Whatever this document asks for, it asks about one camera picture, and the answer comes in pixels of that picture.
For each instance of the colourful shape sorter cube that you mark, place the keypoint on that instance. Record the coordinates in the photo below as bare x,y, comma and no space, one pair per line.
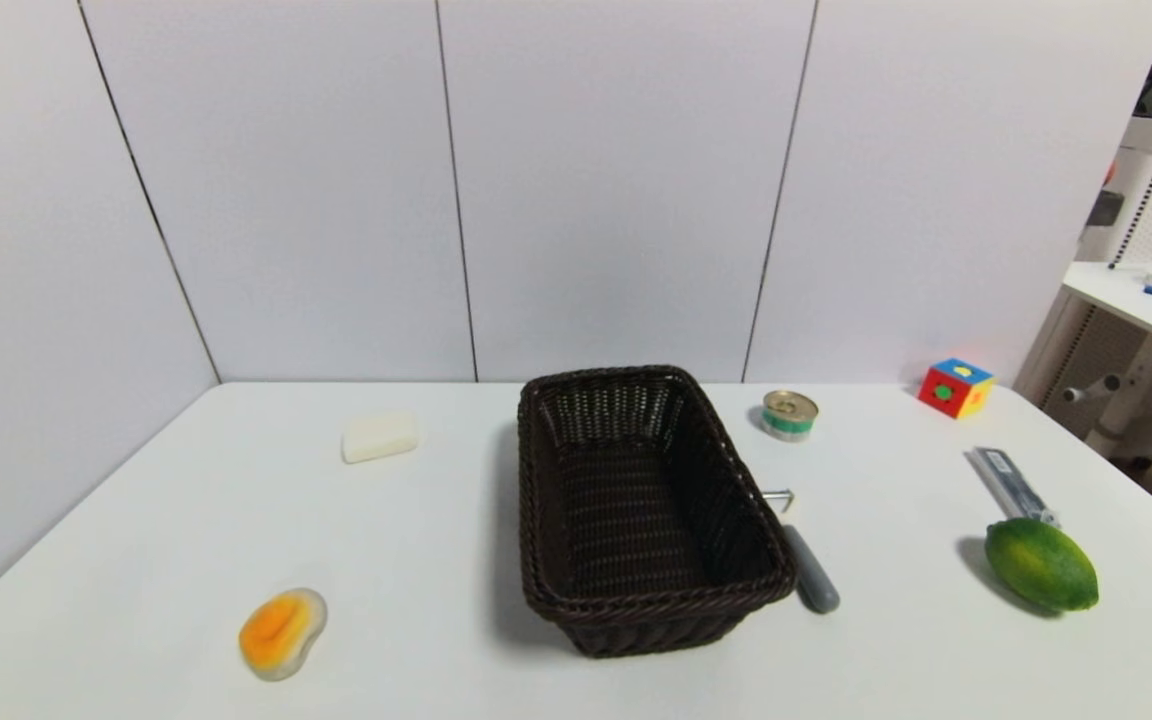
954,388

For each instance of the dark brown wicker basket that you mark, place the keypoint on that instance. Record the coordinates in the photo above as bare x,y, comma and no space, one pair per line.
636,520

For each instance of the green lemon fruit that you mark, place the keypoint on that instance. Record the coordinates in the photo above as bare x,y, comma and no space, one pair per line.
1041,564

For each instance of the grey translucent package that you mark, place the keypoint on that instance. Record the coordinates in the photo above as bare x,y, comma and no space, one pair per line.
1011,484

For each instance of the small tin can green label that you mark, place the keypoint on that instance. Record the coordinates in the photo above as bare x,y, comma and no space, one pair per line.
789,414

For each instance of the orange yellow sponge toy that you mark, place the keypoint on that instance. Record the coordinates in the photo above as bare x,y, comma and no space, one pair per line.
280,630

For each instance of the white side table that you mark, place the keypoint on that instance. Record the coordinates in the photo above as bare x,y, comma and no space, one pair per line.
1126,300

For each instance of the white soap bar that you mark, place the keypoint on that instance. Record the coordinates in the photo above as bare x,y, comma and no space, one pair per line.
380,437

